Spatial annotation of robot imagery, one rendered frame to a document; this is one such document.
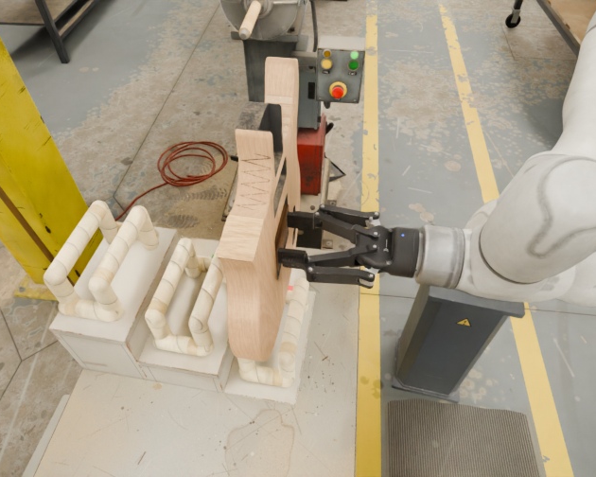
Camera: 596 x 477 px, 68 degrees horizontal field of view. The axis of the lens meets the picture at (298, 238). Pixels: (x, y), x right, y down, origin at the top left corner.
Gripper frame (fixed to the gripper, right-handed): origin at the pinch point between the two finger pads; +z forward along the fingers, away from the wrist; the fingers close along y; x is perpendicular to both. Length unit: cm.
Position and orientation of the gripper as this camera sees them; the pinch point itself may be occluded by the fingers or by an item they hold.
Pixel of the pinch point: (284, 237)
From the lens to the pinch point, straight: 68.6
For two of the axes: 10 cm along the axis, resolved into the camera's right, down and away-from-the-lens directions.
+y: 1.7, -7.5, 6.4
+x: -0.1, -6.5, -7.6
